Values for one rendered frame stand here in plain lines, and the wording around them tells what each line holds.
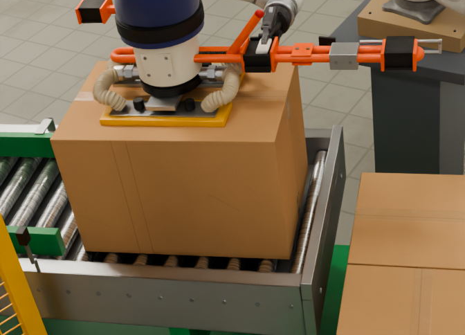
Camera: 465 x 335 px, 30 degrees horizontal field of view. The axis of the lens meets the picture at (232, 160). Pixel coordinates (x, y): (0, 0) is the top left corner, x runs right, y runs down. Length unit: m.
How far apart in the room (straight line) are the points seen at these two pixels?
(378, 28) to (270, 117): 0.79
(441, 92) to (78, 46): 2.43
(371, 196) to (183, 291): 0.63
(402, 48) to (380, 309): 0.65
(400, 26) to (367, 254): 0.82
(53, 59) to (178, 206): 2.54
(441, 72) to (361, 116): 1.17
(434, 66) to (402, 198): 0.45
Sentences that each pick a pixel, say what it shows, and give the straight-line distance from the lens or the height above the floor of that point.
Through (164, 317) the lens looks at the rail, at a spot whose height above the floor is 0.45.
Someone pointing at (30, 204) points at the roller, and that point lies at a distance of 2.79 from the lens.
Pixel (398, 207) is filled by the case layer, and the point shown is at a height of 0.54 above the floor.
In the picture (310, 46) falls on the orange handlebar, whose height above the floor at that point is 1.09.
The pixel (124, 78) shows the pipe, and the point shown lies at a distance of 2.36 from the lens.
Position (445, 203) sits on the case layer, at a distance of 2.53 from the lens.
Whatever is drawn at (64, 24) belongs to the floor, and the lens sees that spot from 5.08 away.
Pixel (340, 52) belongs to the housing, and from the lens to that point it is 2.16.
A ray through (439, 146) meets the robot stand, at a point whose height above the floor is 0.36.
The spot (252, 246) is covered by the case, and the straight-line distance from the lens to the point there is 2.36.
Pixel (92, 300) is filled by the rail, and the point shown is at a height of 0.50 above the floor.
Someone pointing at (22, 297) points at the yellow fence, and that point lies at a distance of 2.41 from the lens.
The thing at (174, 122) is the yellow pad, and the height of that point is 0.96.
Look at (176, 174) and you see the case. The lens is 2.25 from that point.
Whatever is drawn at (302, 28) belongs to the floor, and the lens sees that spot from 4.58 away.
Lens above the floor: 2.18
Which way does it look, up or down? 36 degrees down
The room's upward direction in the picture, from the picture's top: 10 degrees counter-clockwise
